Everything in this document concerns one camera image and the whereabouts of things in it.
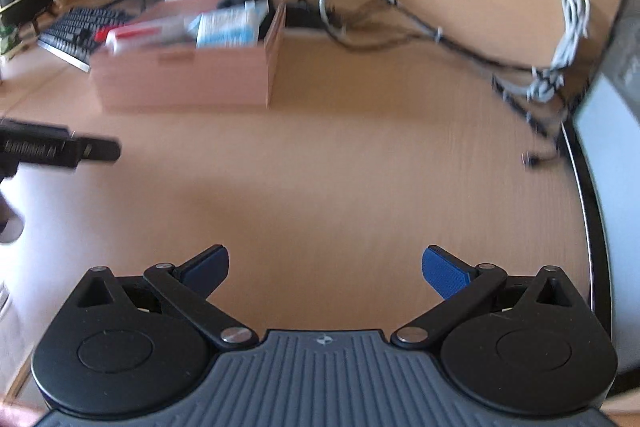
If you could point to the blue tissue pack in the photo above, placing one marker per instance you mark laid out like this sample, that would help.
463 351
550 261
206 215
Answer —
231 27

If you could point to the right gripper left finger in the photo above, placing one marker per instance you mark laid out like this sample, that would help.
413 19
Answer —
186 288

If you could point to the black keyboard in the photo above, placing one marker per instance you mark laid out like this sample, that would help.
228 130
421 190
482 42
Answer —
77 34

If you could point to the pink cardboard box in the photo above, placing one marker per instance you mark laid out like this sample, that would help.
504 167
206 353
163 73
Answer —
182 75

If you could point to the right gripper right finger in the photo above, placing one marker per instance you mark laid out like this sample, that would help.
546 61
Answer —
463 289

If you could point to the red white mushroom toy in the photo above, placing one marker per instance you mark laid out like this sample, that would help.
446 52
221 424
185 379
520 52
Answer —
132 36

